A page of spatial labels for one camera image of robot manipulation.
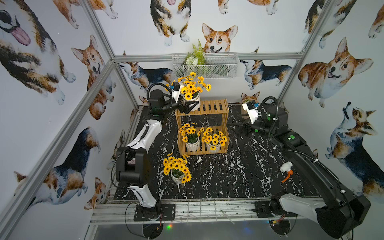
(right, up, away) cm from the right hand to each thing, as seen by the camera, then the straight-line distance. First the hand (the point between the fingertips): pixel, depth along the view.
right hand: (232, 119), depth 69 cm
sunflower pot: (-26, -24, +4) cm, 36 cm away
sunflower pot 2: (-21, -10, +18) cm, 30 cm away
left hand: (-17, +12, +8) cm, 22 cm away
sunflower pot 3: (-8, -13, +14) cm, 21 cm away
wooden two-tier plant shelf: (-8, +3, +12) cm, 14 cm away
